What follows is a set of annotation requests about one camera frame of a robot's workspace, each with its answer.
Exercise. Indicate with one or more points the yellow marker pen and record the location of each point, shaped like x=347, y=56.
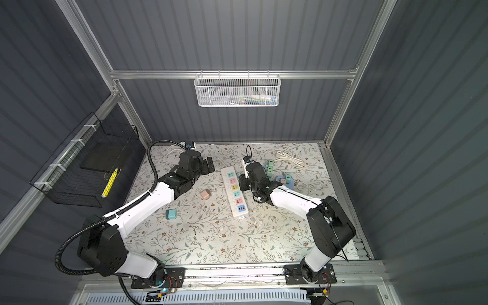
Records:
x=110, y=183

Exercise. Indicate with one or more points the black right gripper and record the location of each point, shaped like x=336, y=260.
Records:
x=243, y=180

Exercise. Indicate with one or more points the white wire mesh basket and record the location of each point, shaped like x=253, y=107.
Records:
x=214, y=92

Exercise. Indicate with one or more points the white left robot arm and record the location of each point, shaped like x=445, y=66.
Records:
x=102, y=247

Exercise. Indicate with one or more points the pink charger plug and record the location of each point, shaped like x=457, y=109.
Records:
x=206, y=194

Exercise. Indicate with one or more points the teal power strip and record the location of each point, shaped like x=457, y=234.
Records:
x=281, y=179

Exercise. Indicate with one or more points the items in white basket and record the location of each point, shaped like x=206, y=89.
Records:
x=260, y=99

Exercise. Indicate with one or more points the black foam pad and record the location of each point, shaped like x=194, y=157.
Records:
x=104, y=158

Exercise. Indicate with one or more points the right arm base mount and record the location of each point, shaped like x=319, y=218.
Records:
x=302, y=274

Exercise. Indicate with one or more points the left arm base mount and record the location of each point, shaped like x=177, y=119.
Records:
x=162, y=278

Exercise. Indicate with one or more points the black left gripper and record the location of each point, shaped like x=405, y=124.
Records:
x=206, y=169

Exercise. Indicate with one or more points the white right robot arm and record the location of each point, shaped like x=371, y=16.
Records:
x=330, y=226

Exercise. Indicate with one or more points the white multicolour power strip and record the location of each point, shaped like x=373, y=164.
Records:
x=235, y=196

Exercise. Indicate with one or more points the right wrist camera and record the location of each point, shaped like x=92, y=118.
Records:
x=247, y=160

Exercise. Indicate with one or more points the black wire mesh basket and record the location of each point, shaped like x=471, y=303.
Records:
x=63, y=181

